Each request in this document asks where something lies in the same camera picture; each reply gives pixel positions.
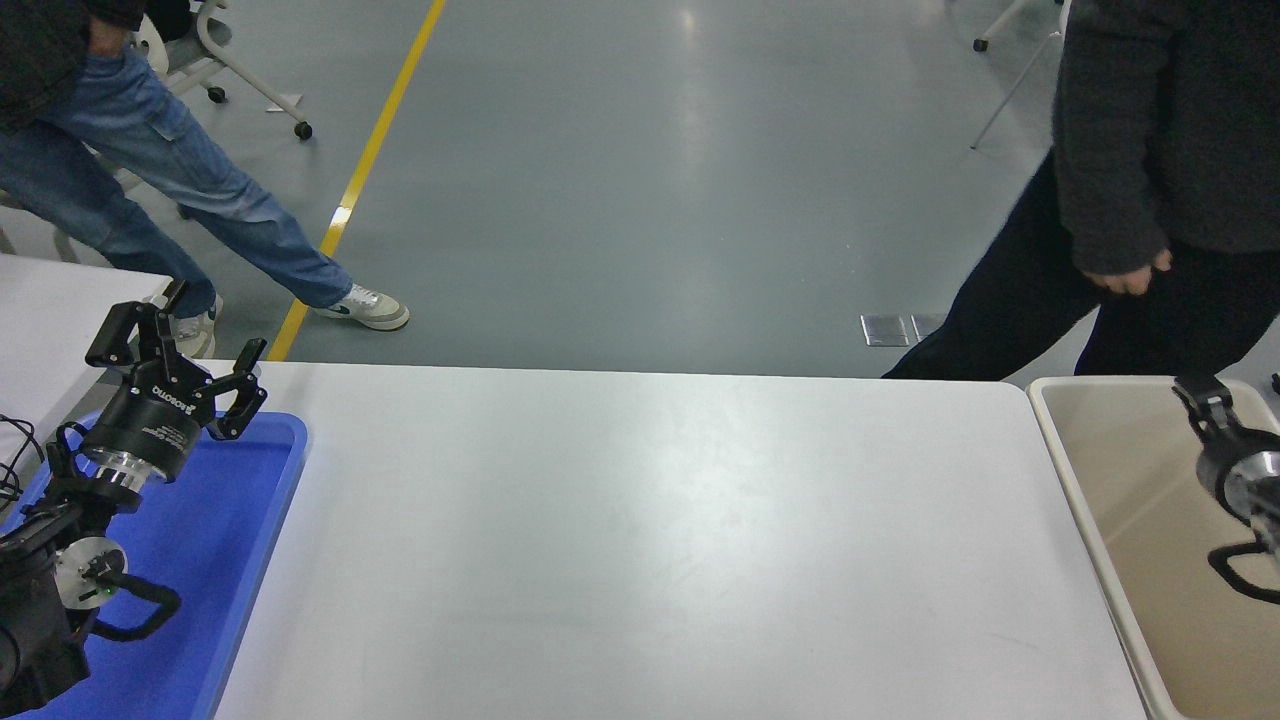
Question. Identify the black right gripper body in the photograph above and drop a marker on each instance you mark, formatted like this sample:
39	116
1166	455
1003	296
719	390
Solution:
1235	455

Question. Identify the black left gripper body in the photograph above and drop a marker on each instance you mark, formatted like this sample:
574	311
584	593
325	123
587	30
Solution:
150	420

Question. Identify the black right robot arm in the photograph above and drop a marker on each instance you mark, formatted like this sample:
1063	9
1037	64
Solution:
1255	480

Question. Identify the person's right hand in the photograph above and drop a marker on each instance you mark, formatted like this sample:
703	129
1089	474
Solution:
1135	280

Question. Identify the person's hand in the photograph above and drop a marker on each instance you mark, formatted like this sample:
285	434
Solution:
108	38

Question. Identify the white side table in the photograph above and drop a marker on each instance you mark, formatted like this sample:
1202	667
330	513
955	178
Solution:
40	320

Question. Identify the large pale plastic bin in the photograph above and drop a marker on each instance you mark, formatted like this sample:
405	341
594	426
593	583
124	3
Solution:
1130	500

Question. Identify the blue plastic tray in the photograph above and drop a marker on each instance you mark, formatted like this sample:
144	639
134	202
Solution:
200	560

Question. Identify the person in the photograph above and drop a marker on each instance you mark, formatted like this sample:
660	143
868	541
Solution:
1150	150
150	130

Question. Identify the silver floor plate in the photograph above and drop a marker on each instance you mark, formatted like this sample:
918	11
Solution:
885	330
925	323

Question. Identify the grey rolling office chair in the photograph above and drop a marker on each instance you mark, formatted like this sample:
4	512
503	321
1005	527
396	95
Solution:
205	40

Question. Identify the white shell chair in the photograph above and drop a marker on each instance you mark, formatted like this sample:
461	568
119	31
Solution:
1015	80

